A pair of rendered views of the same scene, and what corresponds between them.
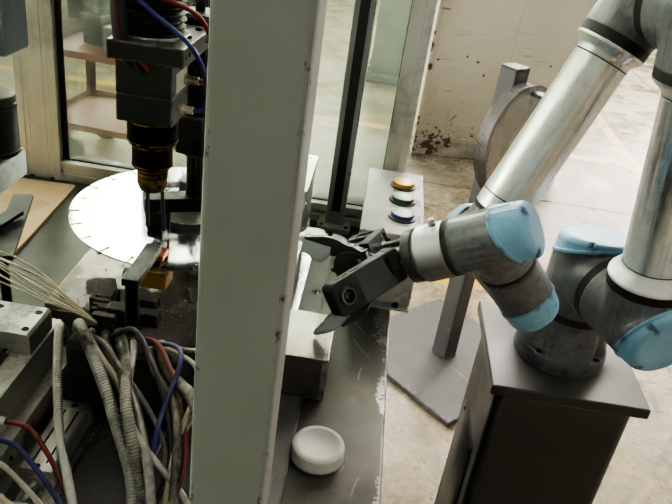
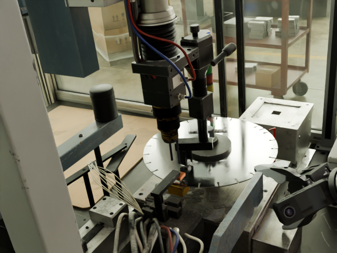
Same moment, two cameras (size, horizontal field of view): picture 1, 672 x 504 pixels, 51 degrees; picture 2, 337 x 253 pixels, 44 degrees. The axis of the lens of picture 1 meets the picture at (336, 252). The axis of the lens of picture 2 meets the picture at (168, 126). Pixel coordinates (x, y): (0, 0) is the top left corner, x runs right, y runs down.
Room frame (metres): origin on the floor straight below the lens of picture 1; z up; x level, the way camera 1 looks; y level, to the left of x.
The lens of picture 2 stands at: (0.13, -0.18, 1.48)
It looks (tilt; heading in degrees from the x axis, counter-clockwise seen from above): 27 degrees down; 33
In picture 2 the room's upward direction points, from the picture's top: 7 degrees counter-clockwise
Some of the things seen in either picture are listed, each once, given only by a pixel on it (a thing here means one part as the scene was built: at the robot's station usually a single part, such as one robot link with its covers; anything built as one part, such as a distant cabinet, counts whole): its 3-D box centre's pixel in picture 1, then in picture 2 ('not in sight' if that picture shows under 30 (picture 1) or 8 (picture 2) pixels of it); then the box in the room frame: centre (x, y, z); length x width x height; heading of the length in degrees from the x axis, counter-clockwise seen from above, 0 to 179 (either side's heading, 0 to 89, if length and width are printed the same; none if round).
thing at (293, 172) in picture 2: (333, 251); (289, 178); (0.84, 0.00, 0.97); 0.09 x 0.02 x 0.05; 70
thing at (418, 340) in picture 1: (475, 227); not in sight; (1.98, -0.41, 0.50); 0.50 x 0.50 x 1.00; 44
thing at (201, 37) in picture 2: (198, 77); (198, 73); (0.85, 0.20, 1.17); 0.06 x 0.05 x 0.20; 170
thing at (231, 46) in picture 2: not in sight; (216, 53); (0.88, 0.17, 1.21); 0.08 x 0.06 x 0.03; 179
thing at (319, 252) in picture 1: (309, 238); (277, 167); (0.88, 0.04, 0.96); 0.09 x 0.06 x 0.03; 70
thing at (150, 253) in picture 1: (144, 282); (168, 193); (0.73, 0.23, 0.95); 0.10 x 0.03 x 0.07; 179
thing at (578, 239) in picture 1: (589, 269); not in sight; (1.00, -0.40, 0.91); 0.13 x 0.12 x 0.14; 20
